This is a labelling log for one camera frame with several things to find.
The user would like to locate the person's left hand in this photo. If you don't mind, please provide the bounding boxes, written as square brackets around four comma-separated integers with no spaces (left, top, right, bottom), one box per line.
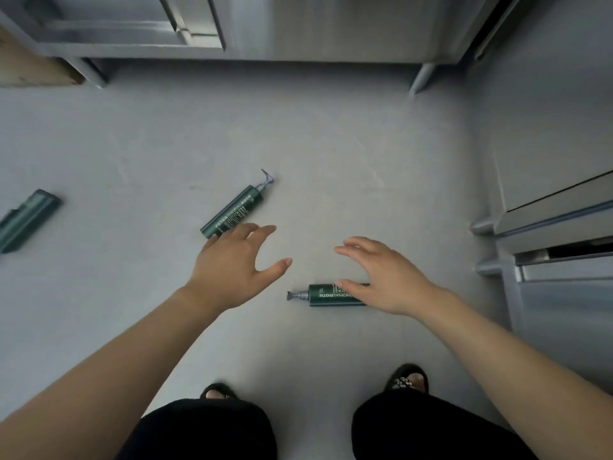
[184,223,293,314]

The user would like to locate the person's right hand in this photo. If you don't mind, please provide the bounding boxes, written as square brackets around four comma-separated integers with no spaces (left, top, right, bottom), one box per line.
[334,236,447,318]

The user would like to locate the person's left forearm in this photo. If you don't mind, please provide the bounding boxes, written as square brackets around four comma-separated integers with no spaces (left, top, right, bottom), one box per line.
[0,286,227,460]

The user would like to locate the person's right forearm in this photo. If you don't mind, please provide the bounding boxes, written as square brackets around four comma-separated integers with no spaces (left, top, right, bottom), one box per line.
[411,287,613,460]

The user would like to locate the green pump bottle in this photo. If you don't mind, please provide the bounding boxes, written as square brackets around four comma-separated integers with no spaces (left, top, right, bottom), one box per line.
[286,282,371,308]
[200,168,275,239]

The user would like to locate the person's right black sandal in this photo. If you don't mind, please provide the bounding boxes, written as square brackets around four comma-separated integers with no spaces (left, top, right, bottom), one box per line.
[384,362,430,395]

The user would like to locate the person's black sandal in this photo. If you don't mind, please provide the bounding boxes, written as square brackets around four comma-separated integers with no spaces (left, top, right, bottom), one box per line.
[200,382,238,402]
[384,362,430,395]

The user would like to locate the person's left black sandal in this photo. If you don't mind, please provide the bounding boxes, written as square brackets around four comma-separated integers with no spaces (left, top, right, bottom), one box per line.
[200,382,238,402]

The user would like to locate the person's right leg black trousers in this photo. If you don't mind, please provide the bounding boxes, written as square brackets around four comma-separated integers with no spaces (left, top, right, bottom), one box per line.
[351,389,539,460]

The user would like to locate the person's leg black trousers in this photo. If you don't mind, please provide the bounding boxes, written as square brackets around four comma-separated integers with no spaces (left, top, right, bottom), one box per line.
[351,389,539,460]
[116,398,278,460]

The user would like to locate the person's left leg black trousers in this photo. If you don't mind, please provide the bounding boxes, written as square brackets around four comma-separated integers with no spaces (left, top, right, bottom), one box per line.
[116,398,278,460]

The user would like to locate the stainless steel drawer cabinet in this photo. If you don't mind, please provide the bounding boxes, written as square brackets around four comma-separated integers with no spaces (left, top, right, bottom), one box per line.
[470,170,613,360]

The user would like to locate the stainless steel cabinet on legs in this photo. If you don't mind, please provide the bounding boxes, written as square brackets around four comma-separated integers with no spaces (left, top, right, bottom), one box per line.
[0,0,508,96]

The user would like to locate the green carton box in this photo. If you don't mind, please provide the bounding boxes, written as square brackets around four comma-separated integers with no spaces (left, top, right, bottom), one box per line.
[0,188,63,255]

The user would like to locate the brown cardboard piece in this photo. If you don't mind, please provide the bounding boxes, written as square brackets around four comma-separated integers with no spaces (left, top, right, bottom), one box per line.
[0,25,86,88]

